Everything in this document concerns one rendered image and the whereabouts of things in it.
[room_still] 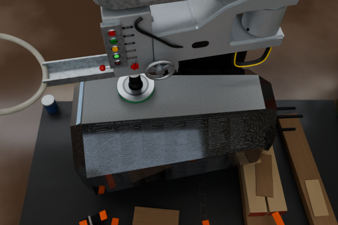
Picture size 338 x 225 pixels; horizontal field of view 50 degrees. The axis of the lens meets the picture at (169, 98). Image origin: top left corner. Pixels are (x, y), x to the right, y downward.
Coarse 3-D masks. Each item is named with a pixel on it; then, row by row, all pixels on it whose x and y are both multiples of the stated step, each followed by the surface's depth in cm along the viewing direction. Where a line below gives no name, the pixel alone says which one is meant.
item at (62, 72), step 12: (60, 60) 185; (72, 60) 186; (84, 60) 188; (96, 60) 190; (108, 60) 192; (60, 72) 187; (72, 72) 187; (84, 72) 187; (96, 72) 182; (108, 72) 182; (48, 84) 181; (60, 84) 183
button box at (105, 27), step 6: (102, 24) 146; (108, 24) 146; (114, 24) 146; (102, 30) 147; (108, 30) 148; (120, 30) 149; (108, 36) 151; (114, 36) 151; (120, 36) 152; (108, 42) 154; (120, 42) 155; (108, 48) 157; (120, 48) 158; (108, 54) 160; (120, 54) 162; (114, 60) 165; (120, 60) 165; (114, 66) 168; (120, 66) 169
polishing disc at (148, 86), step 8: (120, 80) 208; (128, 80) 208; (144, 80) 208; (152, 80) 208; (120, 88) 205; (128, 88) 205; (144, 88) 205; (152, 88) 205; (128, 96) 203; (136, 96) 203; (144, 96) 203
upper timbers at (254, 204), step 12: (240, 168) 258; (252, 168) 249; (276, 168) 249; (252, 180) 245; (276, 180) 245; (252, 192) 240; (276, 192) 240; (252, 204) 236; (264, 204) 236; (276, 204) 236
